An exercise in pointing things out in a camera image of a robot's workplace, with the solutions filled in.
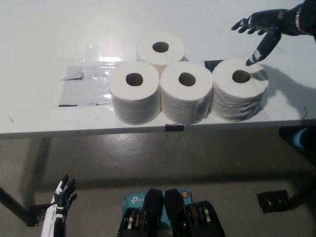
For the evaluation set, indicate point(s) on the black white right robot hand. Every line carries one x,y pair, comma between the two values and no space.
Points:
271,22

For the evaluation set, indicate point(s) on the white toilet paper roll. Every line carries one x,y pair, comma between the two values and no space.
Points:
234,103
182,103
148,53
133,103

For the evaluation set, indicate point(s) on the small black tape piece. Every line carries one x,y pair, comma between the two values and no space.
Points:
174,127

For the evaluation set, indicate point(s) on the black bracket with blue part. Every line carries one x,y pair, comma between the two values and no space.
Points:
288,135

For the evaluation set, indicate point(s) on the black slanted table leg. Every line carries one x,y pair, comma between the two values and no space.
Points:
13,202
304,190

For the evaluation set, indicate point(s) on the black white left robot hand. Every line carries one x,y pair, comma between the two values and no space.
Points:
55,209

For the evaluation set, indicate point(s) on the clear plastic sheet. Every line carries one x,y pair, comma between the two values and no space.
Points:
81,92

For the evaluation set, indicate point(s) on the teal router box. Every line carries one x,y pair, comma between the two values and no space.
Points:
132,201

